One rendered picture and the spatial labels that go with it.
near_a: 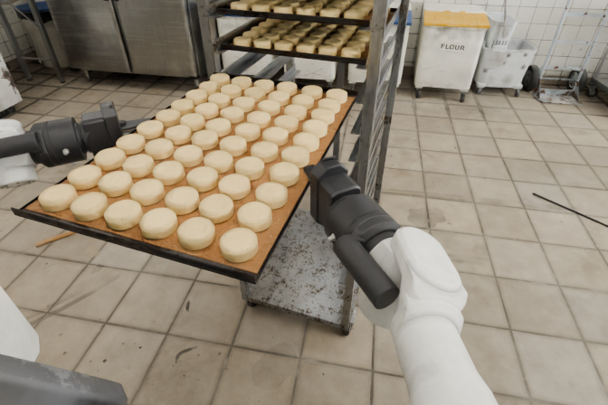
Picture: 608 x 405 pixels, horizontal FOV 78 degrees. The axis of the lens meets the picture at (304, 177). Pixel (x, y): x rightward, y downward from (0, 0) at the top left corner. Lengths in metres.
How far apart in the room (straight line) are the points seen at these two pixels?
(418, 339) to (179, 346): 1.53
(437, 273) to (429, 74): 3.46
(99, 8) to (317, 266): 3.23
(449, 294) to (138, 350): 1.62
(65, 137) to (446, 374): 0.73
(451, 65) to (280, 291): 2.74
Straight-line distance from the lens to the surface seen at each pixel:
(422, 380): 0.38
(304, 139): 0.72
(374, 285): 0.45
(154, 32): 3.99
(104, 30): 4.27
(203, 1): 1.08
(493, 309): 2.08
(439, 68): 3.82
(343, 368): 1.74
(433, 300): 0.42
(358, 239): 0.49
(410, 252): 0.44
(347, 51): 1.01
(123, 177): 0.68
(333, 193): 0.55
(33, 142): 0.83
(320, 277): 1.80
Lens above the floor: 1.54
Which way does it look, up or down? 36 degrees down
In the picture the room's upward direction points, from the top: straight up
